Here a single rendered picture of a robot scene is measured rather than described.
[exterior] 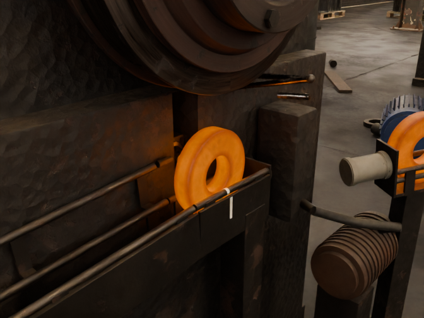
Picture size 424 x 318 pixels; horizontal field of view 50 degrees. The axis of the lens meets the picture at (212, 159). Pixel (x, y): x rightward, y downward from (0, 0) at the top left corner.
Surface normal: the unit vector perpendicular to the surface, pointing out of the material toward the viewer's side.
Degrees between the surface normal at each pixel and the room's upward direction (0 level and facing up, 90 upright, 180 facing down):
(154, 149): 90
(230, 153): 90
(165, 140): 90
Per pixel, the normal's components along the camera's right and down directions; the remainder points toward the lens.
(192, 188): 0.77, 0.25
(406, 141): 0.29, 0.37
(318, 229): 0.00, -0.92
